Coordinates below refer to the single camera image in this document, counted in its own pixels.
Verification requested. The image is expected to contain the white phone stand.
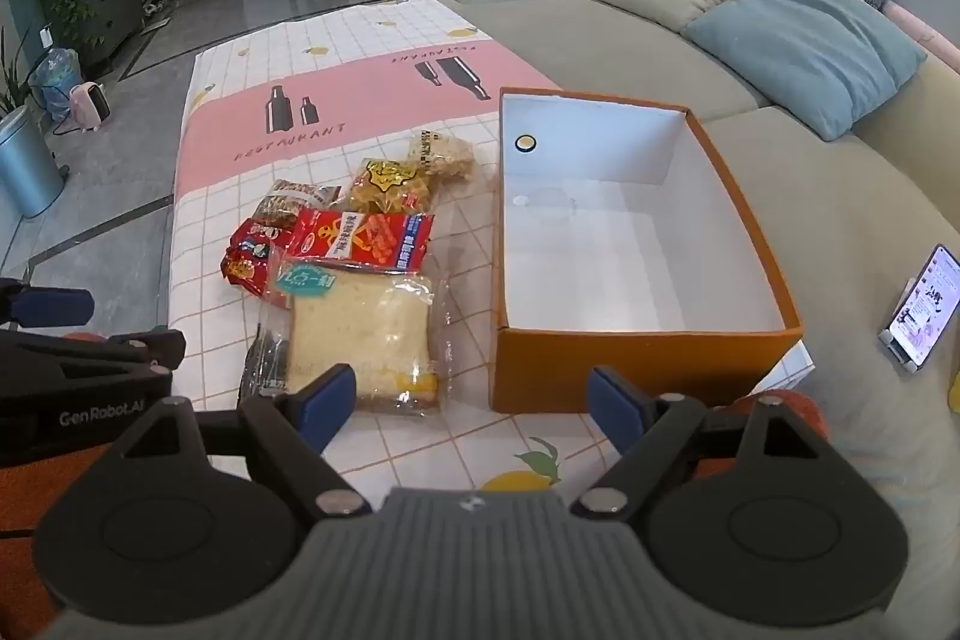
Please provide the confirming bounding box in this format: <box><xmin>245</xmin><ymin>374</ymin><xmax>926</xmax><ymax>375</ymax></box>
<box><xmin>879</xmin><ymin>326</ymin><xmax>931</xmax><ymax>375</ymax></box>

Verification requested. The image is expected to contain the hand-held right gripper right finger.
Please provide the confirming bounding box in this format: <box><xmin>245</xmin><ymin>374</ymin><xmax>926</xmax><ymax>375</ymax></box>
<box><xmin>571</xmin><ymin>366</ymin><xmax>837</xmax><ymax>521</ymax></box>

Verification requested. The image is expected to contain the dark sausage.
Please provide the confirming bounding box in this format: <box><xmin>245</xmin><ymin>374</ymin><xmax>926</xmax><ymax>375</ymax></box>
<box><xmin>238</xmin><ymin>323</ymin><xmax>292</xmax><ymax>395</ymax></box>

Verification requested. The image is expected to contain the blue metal trash bin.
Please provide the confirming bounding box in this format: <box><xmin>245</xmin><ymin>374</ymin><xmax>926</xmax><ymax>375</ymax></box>
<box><xmin>0</xmin><ymin>107</ymin><xmax>65</xmax><ymax>218</ymax></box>

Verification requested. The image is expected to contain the small red snack packet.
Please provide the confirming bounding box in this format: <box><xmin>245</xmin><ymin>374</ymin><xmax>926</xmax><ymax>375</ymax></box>
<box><xmin>220</xmin><ymin>218</ymin><xmax>295</xmax><ymax>304</ymax></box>

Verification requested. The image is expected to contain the beige cracker packet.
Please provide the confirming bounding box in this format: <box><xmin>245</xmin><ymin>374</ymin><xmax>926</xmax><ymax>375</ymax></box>
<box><xmin>407</xmin><ymin>130</ymin><xmax>477</xmax><ymax>180</ymax></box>

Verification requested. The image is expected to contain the brown nut snack packet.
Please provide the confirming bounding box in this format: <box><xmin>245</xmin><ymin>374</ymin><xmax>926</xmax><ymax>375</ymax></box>
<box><xmin>251</xmin><ymin>179</ymin><xmax>342</xmax><ymax>229</ymax></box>

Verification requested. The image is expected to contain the smartphone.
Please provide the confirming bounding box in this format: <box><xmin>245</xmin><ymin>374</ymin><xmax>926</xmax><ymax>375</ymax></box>
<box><xmin>889</xmin><ymin>244</ymin><xmax>960</xmax><ymax>365</ymax></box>

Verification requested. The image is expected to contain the pink checked printed tablecloth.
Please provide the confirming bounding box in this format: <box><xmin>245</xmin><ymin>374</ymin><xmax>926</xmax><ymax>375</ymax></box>
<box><xmin>166</xmin><ymin>0</ymin><xmax>815</xmax><ymax>495</ymax></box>

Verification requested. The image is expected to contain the grey cabinet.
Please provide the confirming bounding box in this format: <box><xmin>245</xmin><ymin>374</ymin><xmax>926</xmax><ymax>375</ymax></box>
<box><xmin>71</xmin><ymin>0</ymin><xmax>147</xmax><ymax>65</ymax></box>

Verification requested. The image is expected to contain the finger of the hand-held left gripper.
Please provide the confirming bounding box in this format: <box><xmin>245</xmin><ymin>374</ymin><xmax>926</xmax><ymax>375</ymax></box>
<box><xmin>0</xmin><ymin>329</ymin><xmax>187</xmax><ymax>386</ymax></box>
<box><xmin>0</xmin><ymin>280</ymin><xmax>96</xmax><ymax>330</ymax></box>

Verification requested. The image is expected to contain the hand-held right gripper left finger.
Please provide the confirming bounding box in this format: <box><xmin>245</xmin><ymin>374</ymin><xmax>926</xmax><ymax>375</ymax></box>
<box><xmin>112</xmin><ymin>364</ymin><xmax>372</xmax><ymax>521</ymax></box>

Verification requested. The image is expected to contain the orange cardboard box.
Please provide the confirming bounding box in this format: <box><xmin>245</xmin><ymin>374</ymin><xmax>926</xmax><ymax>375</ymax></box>
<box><xmin>490</xmin><ymin>87</ymin><xmax>805</xmax><ymax>416</ymax></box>

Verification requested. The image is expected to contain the clear sliced bread packet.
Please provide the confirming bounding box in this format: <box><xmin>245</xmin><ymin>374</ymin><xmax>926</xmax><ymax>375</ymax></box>
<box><xmin>259</xmin><ymin>257</ymin><xmax>451</xmax><ymax>420</ymax></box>

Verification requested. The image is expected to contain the beige sofa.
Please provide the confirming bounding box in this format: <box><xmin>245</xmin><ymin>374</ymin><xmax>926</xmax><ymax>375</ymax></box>
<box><xmin>412</xmin><ymin>0</ymin><xmax>960</xmax><ymax>611</ymax></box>

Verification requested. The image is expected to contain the pink space heater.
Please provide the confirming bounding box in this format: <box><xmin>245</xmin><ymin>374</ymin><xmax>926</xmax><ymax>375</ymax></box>
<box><xmin>69</xmin><ymin>81</ymin><xmax>112</xmax><ymax>131</ymax></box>

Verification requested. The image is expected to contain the yellow snack packet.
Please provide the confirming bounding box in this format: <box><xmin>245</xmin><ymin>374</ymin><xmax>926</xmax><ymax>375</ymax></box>
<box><xmin>343</xmin><ymin>158</ymin><xmax>437</xmax><ymax>215</ymax></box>

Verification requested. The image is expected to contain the large red snack packet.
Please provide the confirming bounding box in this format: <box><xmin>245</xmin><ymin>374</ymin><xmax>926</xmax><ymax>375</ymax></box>
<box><xmin>289</xmin><ymin>209</ymin><xmax>436</xmax><ymax>274</ymax></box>

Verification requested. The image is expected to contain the pink pillow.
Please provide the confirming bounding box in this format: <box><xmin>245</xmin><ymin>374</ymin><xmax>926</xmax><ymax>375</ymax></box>
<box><xmin>885</xmin><ymin>0</ymin><xmax>960</xmax><ymax>79</ymax></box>

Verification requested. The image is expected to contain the blue cushion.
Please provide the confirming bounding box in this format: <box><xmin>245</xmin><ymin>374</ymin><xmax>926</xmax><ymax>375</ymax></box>
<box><xmin>681</xmin><ymin>0</ymin><xmax>927</xmax><ymax>142</ymax></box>

